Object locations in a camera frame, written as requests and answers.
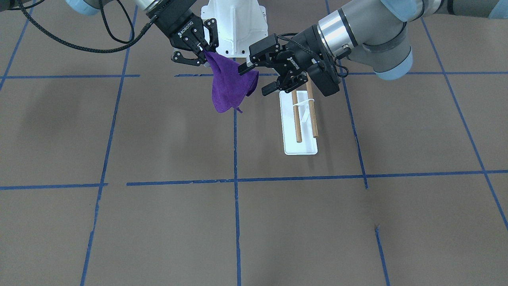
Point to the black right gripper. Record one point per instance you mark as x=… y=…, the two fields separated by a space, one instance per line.
x=174 y=23

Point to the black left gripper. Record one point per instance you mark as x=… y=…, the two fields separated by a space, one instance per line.
x=302 y=51

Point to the purple towel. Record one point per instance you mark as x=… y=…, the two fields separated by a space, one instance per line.
x=229 y=88

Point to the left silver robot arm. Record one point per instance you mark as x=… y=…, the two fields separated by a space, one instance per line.
x=370 y=32

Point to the white wooden towel rack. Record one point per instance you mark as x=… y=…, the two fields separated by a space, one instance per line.
x=298 y=121

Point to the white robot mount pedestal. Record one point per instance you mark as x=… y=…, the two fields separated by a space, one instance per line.
x=240 y=23

